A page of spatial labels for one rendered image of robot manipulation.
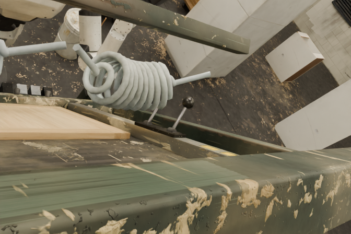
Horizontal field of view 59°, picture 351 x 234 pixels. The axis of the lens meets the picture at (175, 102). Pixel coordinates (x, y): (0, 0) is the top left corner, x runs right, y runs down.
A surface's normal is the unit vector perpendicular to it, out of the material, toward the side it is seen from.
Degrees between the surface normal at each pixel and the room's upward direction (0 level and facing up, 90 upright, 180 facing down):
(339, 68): 90
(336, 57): 90
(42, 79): 0
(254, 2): 90
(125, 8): 40
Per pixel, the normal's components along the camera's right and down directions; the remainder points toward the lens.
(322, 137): -0.68, 0.07
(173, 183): 0.15, -0.99
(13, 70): 0.60, -0.52
